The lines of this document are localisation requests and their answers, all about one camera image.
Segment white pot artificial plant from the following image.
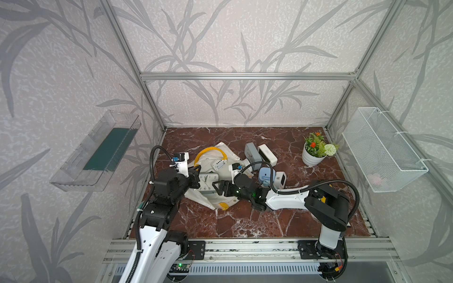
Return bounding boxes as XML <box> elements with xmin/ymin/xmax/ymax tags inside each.
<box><xmin>302</xmin><ymin>132</ymin><xmax>339</xmax><ymax>167</ymax></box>

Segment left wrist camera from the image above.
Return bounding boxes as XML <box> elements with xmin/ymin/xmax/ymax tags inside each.
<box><xmin>172</xmin><ymin>152</ymin><xmax>189</xmax><ymax>178</ymax></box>

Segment white digital clock dark screen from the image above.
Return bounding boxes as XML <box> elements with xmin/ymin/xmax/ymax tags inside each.
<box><xmin>258</xmin><ymin>144</ymin><xmax>278</xmax><ymax>166</ymax></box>

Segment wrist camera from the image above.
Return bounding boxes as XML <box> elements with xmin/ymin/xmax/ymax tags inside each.
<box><xmin>228</xmin><ymin>163</ymin><xmax>243</xmax><ymax>182</ymax></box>
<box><xmin>172</xmin><ymin>152</ymin><xmax>189</xmax><ymax>178</ymax></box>

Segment white wire mesh basket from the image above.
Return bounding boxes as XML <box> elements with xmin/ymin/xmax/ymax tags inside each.
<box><xmin>342</xmin><ymin>107</ymin><xmax>429</xmax><ymax>193</ymax></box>

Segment white cube alarm clock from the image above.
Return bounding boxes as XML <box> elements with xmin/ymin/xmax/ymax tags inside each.
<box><xmin>273</xmin><ymin>172</ymin><xmax>287</xmax><ymax>190</ymax></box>

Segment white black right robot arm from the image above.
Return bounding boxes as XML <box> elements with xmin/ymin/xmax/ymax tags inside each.
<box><xmin>212</xmin><ymin>173</ymin><xmax>358</xmax><ymax>250</ymax></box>

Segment pink object in basket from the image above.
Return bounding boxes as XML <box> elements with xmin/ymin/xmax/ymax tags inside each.
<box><xmin>367</xmin><ymin>173</ymin><xmax>385</xmax><ymax>187</ymax></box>

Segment white canvas bag yellow handles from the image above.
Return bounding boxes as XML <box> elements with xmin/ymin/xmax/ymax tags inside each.
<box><xmin>185</xmin><ymin>142</ymin><xmax>250</xmax><ymax>211</ymax></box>

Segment right black cable conduit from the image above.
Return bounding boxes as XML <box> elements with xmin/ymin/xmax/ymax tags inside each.
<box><xmin>240</xmin><ymin>161</ymin><xmax>361</xmax><ymax>224</ymax></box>

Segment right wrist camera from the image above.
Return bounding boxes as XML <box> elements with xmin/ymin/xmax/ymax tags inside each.
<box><xmin>228</xmin><ymin>163</ymin><xmax>243</xmax><ymax>182</ymax></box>

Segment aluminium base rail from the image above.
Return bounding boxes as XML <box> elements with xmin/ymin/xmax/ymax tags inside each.
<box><xmin>97</xmin><ymin>238</ymin><xmax>406</xmax><ymax>283</ymax></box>

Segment green circuit board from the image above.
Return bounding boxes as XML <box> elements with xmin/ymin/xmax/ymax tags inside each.
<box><xmin>169</xmin><ymin>263</ymin><xmax>191</xmax><ymax>274</ymax></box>

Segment green square analog clock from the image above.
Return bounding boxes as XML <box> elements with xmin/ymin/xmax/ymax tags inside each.
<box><xmin>198</xmin><ymin>173</ymin><xmax>219</xmax><ymax>195</ymax></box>

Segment grey square analog clock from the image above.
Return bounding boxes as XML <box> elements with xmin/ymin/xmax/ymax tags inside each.
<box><xmin>244</xmin><ymin>142</ymin><xmax>263</xmax><ymax>163</ymax></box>

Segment clear plastic wall shelf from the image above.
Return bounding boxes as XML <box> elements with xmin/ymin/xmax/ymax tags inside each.
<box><xmin>50</xmin><ymin>110</ymin><xmax>142</xmax><ymax>192</ymax></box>

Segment light blue face alarm clock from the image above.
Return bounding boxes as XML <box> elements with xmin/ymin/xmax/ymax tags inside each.
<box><xmin>258</xmin><ymin>167</ymin><xmax>276</xmax><ymax>187</ymax></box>

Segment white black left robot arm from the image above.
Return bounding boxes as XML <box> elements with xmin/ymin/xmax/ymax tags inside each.
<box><xmin>120</xmin><ymin>165</ymin><xmax>201</xmax><ymax>283</ymax></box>

